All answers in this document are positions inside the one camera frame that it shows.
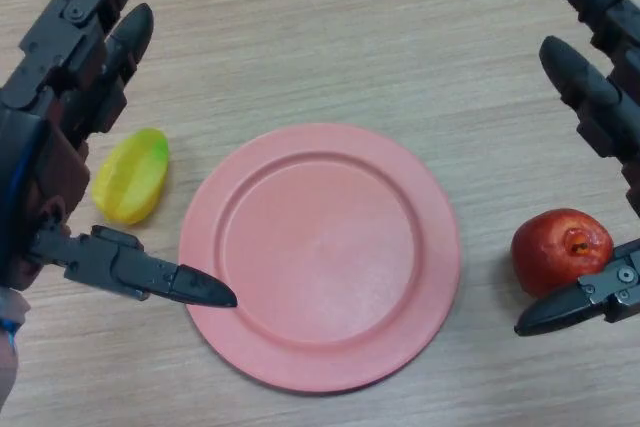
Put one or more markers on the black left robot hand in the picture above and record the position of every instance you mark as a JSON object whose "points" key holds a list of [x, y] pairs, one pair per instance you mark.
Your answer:
{"points": [[45, 97]]}

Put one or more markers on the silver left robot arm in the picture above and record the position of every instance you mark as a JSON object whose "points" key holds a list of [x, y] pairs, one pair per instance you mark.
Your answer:
{"points": [[7, 387]]}

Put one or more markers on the red apple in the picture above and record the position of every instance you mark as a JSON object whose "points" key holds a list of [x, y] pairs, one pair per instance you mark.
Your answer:
{"points": [[542, 252]]}

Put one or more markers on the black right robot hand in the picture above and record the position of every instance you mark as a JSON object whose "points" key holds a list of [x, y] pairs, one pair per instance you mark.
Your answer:
{"points": [[607, 92]]}

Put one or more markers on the yellow green starfruit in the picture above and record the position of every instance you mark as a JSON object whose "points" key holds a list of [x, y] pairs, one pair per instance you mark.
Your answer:
{"points": [[130, 182]]}

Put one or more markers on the pink round plate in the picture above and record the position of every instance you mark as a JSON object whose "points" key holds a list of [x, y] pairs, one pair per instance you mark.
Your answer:
{"points": [[320, 267]]}

